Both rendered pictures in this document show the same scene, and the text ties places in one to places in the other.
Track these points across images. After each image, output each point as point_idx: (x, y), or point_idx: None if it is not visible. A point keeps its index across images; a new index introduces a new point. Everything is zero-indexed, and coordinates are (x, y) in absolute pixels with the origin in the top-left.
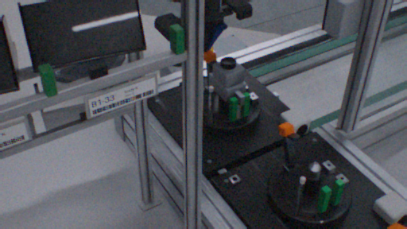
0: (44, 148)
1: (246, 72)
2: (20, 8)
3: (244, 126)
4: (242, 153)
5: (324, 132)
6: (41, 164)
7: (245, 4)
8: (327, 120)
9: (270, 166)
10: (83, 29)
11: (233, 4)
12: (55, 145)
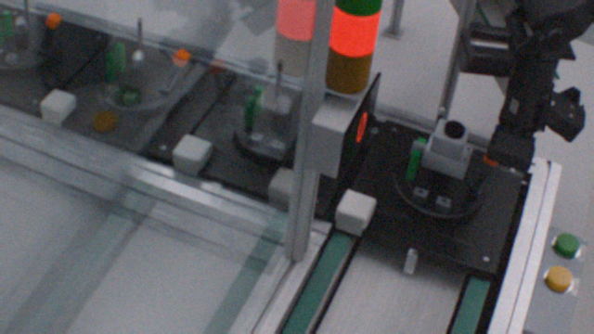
0: (569, 155)
1: (475, 263)
2: None
3: (396, 165)
4: (373, 151)
5: (316, 233)
6: (548, 141)
7: (498, 140)
8: (326, 263)
9: None
10: None
11: (510, 134)
12: (566, 162)
